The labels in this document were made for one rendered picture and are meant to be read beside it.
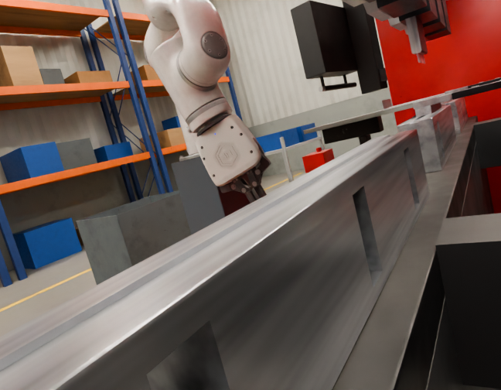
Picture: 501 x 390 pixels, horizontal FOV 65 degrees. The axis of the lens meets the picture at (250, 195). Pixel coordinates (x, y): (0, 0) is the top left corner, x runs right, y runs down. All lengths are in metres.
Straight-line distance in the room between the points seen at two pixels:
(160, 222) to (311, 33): 1.93
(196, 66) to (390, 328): 0.50
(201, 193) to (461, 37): 1.20
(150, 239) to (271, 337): 3.08
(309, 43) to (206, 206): 1.16
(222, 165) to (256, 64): 9.19
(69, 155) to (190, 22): 6.31
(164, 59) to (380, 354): 0.59
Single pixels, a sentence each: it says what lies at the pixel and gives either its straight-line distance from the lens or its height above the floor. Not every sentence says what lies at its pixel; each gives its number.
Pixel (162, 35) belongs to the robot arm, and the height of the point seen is 1.37.
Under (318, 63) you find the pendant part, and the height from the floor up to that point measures 1.29.
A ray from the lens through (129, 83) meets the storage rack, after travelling 7.35.
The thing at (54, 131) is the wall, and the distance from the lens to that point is 7.64.
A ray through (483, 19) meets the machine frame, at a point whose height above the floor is 1.23.
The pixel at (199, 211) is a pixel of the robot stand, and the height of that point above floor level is 0.82.
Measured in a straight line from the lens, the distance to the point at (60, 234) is 6.60.
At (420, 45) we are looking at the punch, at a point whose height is 1.11.
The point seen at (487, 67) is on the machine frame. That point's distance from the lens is 1.85.
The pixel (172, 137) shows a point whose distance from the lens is 7.71.
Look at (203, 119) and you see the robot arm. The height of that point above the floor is 1.06.
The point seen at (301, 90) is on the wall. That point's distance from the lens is 9.24.
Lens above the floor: 1.01
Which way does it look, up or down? 8 degrees down
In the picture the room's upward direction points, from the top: 15 degrees counter-clockwise
